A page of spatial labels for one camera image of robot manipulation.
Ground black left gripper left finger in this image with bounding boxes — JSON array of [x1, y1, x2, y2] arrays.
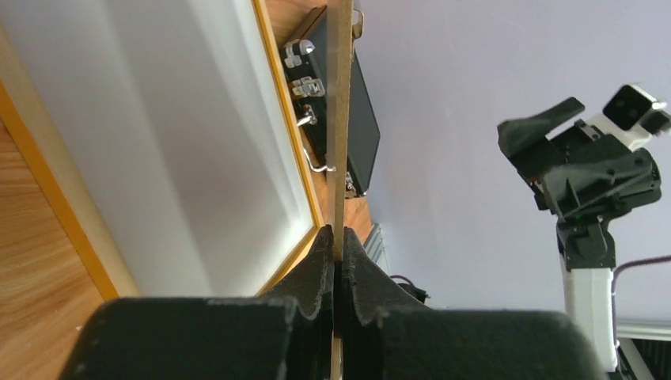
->
[[60, 226, 334, 379]]

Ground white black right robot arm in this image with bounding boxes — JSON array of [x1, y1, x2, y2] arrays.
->
[[497, 85, 670, 378]]

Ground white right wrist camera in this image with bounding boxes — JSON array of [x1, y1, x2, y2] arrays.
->
[[586, 84, 670, 151]]

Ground light wooden picture frame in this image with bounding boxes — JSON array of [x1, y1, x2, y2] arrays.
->
[[0, 0, 326, 302]]

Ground black ribbed frame backing board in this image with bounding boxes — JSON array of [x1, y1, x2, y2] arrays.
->
[[279, 6, 381, 199]]

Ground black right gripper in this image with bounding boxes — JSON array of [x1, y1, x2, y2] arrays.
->
[[497, 97, 662, 223]]

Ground aluminium rail right table edge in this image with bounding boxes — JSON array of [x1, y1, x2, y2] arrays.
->
[[616, 320, 670, 342]]

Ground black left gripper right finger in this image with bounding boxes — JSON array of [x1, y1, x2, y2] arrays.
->
[[341, 228, 606, 379]]

